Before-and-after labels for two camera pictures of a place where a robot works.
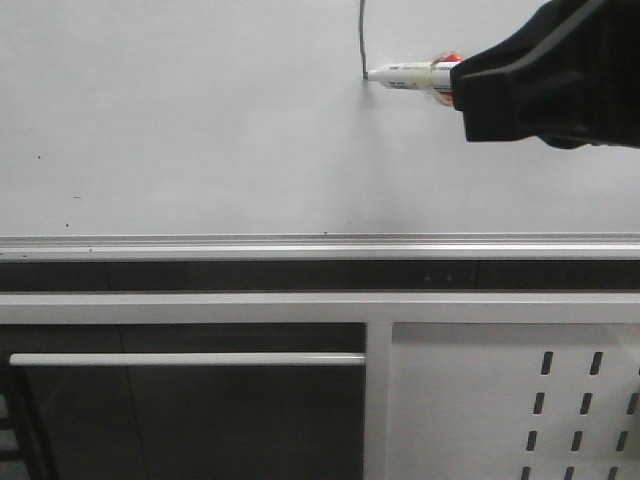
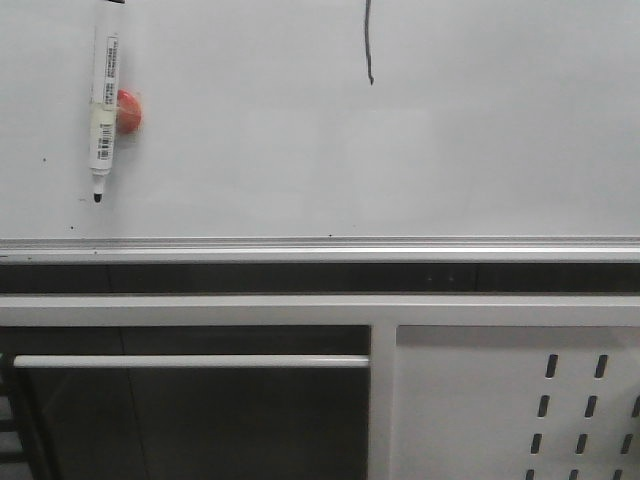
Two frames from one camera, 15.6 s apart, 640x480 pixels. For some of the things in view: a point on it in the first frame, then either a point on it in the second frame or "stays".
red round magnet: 448,56 to 129,113
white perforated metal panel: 514,401 stays
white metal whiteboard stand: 376,310 stays
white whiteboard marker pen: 435,75 to 104,97
